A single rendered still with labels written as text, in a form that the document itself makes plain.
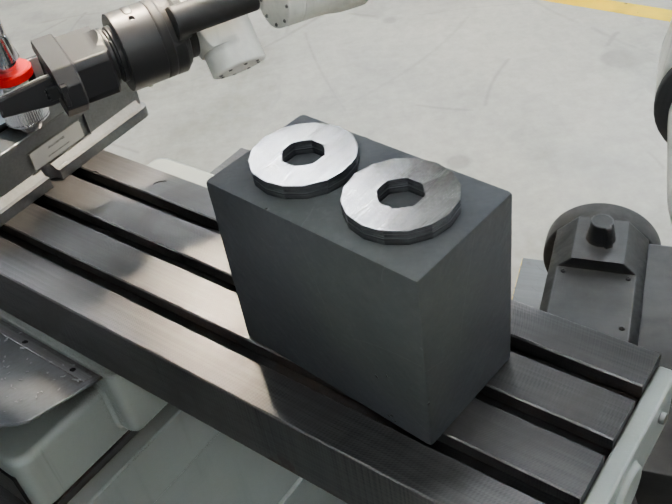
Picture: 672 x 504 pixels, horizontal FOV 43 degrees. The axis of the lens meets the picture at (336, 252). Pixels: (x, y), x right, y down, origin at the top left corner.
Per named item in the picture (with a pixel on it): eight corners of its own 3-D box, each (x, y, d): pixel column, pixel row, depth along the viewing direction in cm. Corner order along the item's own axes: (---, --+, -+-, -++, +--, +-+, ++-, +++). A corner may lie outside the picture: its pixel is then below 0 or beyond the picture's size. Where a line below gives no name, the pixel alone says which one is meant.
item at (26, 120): (41, 101, 95) (25, 61, 92) (55, 117, 92) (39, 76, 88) (1, 117, 93) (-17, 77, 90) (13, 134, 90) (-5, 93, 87)
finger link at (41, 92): (-9, 93, 87) (50, 72, 89) (3, 120, 89) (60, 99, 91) (-6, 100, 86) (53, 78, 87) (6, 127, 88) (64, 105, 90)
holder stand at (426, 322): (329, 266, 88) (300, 98, 75) (512, 357, 76) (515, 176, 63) (247, 336, 82) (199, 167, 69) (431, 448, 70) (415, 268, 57)
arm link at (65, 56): (20, 18, 93) (123, -16, 96) (50, 95, 99) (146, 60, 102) (49, 61, 84) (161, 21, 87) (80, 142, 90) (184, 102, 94)
